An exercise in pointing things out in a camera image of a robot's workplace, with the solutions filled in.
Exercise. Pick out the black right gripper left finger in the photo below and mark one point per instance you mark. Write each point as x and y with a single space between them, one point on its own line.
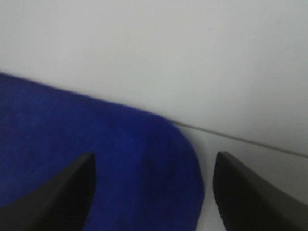
60 204

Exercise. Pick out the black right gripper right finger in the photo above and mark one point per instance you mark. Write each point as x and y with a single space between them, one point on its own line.
247 202

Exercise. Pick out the blue microfibre towel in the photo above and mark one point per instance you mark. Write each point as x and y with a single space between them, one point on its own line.
148 175

